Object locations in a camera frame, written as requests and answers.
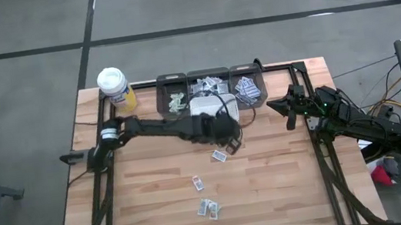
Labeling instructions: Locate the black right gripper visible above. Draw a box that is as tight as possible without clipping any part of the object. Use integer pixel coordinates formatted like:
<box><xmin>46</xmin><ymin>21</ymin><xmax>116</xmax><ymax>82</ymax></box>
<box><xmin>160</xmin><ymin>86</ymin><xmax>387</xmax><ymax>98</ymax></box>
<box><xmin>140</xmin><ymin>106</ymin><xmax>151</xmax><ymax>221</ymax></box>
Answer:
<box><xmin>265</xmin><ymin>92</ymin><xmax>314</xmax><ymax>135</ymax></box>

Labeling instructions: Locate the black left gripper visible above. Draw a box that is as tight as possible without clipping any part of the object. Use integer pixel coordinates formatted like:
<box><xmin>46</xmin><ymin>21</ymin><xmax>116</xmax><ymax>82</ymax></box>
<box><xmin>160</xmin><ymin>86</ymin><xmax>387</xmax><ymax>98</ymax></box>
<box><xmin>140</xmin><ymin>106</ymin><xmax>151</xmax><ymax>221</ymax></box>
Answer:
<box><xmin>189</xmin><ymin>107</ymin><xmax>246</xmax><ymax>161</ymax></box>

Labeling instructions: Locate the large blue-striped bandage packet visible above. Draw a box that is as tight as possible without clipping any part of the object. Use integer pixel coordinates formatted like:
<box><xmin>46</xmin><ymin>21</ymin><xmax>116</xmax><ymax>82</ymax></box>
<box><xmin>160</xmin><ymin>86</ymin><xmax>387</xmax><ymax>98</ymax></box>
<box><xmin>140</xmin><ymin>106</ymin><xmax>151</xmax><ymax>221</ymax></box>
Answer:
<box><xmin>238</xmin><ymin>75</ymin><xmax>263</xmax><ymax>99</ymax></box>

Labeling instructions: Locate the white navy pad packet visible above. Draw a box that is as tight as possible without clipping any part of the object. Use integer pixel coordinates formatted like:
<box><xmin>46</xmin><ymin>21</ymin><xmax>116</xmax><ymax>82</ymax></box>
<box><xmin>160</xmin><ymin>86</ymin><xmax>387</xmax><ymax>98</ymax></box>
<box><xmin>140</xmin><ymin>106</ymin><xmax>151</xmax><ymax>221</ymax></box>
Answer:
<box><xmin>196</xmin><ymin>78</ymin><xmax>211</xmax><ymax>92</ymax></box>

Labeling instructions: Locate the white plastic bin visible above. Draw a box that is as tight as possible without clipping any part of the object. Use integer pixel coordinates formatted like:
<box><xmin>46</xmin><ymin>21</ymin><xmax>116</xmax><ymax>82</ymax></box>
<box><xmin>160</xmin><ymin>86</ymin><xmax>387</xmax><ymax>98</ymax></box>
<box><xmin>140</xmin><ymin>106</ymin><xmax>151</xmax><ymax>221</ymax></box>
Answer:
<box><xmin>188</xmin><ymin>91</ymin><xmax>242</xmax><ymax>128</ymax></box>

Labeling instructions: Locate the translucent grey plastic bin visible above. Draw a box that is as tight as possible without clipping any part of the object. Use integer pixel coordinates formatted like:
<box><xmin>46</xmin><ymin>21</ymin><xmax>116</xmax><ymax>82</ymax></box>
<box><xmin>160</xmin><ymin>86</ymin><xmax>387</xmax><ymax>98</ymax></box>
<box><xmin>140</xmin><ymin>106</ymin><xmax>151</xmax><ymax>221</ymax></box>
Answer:
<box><xmin>228</xmin><ymin>61</ymin><xmax>271</xmax><ymax>112</ymax></box>
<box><xmin>152</xmin><ymin>71</ymin><xmax>193</xmax><ymax>122</ymax></box>
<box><xmin>185</xmin><ymin>65</ymin><xmax>234</xmax><ymax>102</ymax></box>

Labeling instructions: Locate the white paper sheet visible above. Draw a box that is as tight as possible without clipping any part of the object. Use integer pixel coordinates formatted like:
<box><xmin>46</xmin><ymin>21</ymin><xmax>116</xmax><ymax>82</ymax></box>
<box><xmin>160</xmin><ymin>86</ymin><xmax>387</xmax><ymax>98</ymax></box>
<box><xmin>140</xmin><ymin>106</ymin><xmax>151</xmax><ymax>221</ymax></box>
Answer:
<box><xmin>356</xmin><ymin>138</ymin><xmax>372</xmax><ymax>150</ymax></box>

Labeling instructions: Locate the red cloth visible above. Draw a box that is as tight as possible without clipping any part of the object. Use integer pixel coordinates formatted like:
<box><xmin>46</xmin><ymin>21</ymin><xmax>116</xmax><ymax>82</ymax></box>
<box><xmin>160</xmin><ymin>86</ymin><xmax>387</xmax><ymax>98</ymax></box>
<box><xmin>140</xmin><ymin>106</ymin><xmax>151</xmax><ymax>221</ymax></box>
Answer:
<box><xmin>369</xmin><ymin>163</ymin><xmax>397</xmax><ymax>189</ymax></box>

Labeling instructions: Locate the grey cloth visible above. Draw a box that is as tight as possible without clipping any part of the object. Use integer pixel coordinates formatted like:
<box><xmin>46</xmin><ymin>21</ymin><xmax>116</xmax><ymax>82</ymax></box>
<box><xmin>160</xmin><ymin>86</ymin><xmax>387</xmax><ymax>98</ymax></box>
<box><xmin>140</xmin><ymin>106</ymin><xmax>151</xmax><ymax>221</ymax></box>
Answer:
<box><xmin>382</xmin><ymin>155</ymin><xmax>401</xmax><ymax>180</ymax></box>

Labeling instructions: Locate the yellow Lysol wipes canister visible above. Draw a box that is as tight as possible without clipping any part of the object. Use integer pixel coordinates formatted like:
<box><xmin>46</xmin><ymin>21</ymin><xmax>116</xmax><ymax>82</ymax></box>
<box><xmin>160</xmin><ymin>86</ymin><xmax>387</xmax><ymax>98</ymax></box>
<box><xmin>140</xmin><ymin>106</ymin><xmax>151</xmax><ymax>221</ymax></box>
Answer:
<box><xmin>95</xmin><ymin>63</ymin><xmax>141</xmax><ymax>116</ymax></box>

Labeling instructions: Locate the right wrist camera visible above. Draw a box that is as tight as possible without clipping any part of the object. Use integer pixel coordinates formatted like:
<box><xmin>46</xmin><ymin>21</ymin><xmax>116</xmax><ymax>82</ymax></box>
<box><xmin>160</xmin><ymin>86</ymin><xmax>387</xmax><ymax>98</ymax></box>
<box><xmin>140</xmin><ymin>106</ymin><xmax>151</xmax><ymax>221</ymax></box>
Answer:
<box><xmin>287</xmin><ymin>82</ymin><xmax>307</xmax><ymax>100</ymax></box>

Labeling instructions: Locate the black aluminium table frame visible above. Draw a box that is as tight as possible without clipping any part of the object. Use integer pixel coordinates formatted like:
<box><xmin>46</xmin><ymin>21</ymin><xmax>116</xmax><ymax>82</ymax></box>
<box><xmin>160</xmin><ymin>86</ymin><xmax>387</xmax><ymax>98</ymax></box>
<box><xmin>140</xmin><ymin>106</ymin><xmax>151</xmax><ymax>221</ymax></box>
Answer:
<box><xmin>38</xmin><ymin>52</ymin><xmax>393</xmax><ymax>225</ymax></box>

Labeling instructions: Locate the black frame camera mount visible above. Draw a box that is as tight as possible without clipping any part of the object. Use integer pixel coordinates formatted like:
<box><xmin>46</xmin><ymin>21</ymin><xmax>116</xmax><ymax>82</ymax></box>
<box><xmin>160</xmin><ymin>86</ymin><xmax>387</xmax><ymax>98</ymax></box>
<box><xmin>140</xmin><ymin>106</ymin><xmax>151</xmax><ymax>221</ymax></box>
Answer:
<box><xmin>252</xmin><ymin>56</ymin><xmax>266</xmax><ymax>72</ymax></box>

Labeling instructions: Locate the black floor cable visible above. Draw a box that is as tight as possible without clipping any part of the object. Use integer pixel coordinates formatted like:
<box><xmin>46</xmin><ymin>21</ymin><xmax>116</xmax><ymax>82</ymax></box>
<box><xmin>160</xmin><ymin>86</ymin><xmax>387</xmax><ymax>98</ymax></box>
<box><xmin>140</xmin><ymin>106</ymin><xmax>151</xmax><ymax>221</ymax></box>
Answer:
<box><xmin>329</xmin><ymin>54</ymin><xmax>401</xmax><ymax>111</ymax></box>

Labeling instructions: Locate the black clamp handle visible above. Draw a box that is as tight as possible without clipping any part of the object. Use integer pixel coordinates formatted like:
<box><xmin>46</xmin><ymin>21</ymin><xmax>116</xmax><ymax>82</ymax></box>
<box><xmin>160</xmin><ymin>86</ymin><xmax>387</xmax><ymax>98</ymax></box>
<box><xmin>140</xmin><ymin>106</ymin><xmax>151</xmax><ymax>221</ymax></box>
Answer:
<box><xmin>58</xmin><ymin>150</ymin><xmax>88</xmax><ymax>165</ymax></box>

